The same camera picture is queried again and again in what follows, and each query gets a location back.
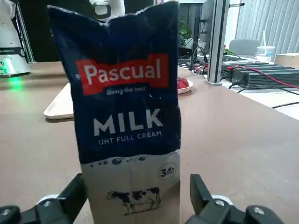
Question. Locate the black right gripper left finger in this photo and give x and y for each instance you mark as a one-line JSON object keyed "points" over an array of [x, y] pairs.
{"points": [[70, 193]]}

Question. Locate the grey chair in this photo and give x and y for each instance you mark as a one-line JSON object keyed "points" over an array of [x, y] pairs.
{"points": [[244, 46]]}

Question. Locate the white plate of strawberries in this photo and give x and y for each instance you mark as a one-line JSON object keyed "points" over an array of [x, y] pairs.
{"points": [[185, 87]]}

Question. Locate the cream plastic tray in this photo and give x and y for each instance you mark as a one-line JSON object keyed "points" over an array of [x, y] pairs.
{"points": [[60, 105]]}

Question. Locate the green plant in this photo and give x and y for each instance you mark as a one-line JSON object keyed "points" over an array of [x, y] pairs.
{"points": [[185, 32]]}

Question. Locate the aluminium frame post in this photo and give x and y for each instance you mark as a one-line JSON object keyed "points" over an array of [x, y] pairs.
{"points": [[216, 46]]}

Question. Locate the clear plastic drink cup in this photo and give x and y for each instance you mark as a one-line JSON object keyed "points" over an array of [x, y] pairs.
{"points": [[266, 54]]}

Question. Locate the black finned metal device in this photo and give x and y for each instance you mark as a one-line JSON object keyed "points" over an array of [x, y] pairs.
{"points": [[268, 74]]}

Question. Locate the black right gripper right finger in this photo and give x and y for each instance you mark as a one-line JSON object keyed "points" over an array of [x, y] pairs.
{"points": [[201, 193]]}

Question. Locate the dark blue milk carton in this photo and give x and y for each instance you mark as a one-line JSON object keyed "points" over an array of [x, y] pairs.
{"points": [[116, 116]]}

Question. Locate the light wooden box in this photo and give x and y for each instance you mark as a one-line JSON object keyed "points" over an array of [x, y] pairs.
{"points": [[288, 59]]}

